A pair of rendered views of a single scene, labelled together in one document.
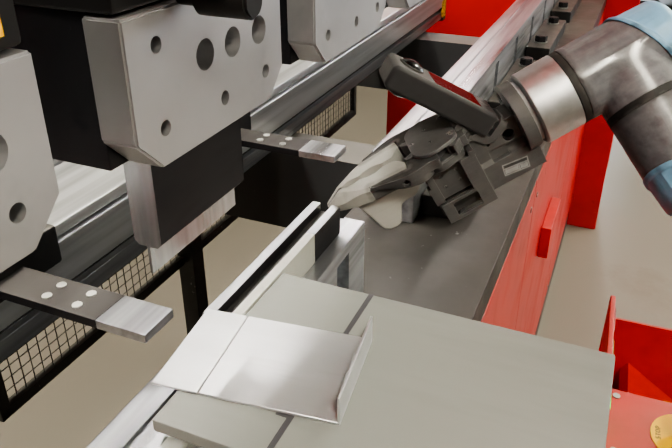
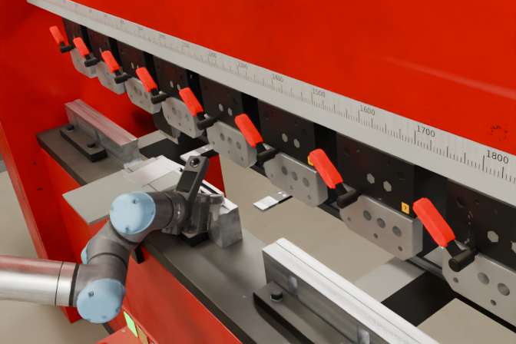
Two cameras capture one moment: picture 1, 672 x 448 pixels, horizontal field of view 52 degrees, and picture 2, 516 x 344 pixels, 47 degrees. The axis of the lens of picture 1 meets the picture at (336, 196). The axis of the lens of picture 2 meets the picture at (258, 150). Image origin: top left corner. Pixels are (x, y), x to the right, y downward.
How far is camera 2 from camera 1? 1.73 m
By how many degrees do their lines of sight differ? 103
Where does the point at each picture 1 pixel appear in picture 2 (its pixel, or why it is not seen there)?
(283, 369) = (147, 173)
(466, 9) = not seen: outside the picture
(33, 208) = (117, 88)
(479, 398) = (106, 196)
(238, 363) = (156, 167)
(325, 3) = (165, 107)
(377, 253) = (249, 262)
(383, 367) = (130, 186)
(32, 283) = not seen: hidden behind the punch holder
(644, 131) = not seen: hidden behind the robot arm
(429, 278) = (217, 271)
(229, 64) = (140, 96)
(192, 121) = (135, 100)
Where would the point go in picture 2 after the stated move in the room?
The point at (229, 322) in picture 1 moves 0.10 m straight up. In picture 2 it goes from (172, 167) to (165, 133)
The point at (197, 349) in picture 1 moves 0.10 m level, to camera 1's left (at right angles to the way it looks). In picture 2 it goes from (167, 163) to (190, 146)
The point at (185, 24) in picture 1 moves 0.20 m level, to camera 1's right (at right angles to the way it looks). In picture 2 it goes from (131, 81) to (73, 114)
